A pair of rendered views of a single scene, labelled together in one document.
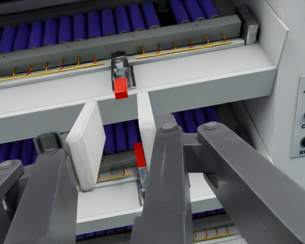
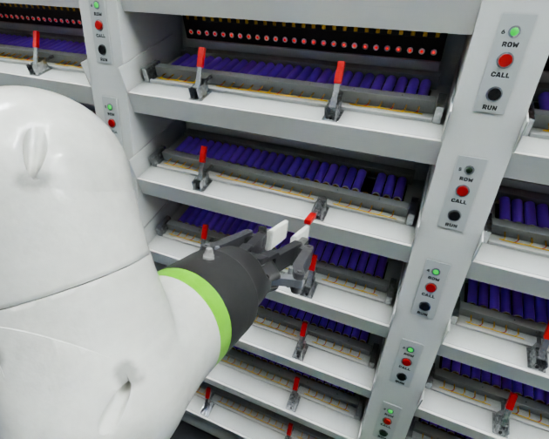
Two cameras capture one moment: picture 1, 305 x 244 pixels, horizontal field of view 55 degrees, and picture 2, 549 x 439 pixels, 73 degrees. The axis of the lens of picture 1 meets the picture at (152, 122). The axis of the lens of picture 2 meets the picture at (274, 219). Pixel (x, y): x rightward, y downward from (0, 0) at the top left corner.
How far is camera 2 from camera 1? 37 cm
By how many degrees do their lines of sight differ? 19
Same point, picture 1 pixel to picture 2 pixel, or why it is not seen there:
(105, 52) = (318, 192)
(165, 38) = (356, 199)
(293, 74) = (422, 255)
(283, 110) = (410, 275)
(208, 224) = (346, 342)
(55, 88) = (281, 201)
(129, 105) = (315, 229)
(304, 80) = (429, 262)
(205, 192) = (345, 308)
